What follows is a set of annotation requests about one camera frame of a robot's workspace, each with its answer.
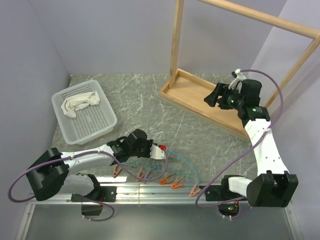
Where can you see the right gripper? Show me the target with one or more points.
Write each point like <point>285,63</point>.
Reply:
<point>221,90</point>

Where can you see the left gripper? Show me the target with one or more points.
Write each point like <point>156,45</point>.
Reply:
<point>149,142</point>

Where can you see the blue wire hanger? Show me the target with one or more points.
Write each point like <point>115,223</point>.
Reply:
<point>183,170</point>

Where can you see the white underwear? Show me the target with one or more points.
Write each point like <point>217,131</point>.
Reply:
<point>79,102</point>

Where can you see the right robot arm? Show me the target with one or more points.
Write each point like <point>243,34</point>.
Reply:
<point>273,186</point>

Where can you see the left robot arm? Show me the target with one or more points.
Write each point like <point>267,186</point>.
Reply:
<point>55,170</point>

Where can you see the pink clothespin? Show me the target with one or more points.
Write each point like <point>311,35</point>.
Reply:
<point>117,170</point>
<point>194,190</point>
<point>141,174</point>

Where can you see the purple clothespin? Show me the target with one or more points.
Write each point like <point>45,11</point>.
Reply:
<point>148,175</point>

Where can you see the pink clothespin leftmost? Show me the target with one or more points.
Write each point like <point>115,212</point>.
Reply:
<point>117,170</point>

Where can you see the orange clothespin left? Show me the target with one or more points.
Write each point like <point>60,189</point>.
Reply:
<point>166,180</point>

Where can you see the orange clothespin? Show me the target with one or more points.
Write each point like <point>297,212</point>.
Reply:
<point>166,180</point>
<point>177,184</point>

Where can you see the orange clothespin right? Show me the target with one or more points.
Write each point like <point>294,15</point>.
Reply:
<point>177,184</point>

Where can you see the white plastic basket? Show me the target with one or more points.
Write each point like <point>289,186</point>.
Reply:
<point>91,122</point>

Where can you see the pink clothespin rightmost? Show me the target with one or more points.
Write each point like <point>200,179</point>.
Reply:
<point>194,190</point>

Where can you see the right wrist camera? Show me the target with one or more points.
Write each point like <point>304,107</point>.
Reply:
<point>238,76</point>

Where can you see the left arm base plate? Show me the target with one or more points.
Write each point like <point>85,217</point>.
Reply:
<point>105,194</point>

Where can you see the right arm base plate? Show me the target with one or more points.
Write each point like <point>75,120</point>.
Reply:
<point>219,193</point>

